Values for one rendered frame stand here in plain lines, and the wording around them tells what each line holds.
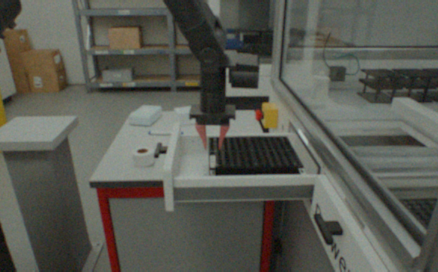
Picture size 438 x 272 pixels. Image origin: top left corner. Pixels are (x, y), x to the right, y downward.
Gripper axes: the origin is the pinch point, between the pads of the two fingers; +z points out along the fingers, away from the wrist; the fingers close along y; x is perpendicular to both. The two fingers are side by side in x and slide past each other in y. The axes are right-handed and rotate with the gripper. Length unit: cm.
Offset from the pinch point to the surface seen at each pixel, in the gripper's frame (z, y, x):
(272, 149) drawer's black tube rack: 4.0, -15.2, -6.4
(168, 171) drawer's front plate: 1.3, 9.2, 9.8
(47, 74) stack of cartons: 81, 243, -372
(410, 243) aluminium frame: -6.4, -25.4, 38.5
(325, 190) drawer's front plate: 0.6, -22.2, 16.8
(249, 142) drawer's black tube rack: 4.1, -9.6, -10.5
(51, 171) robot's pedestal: 36, 68, -44
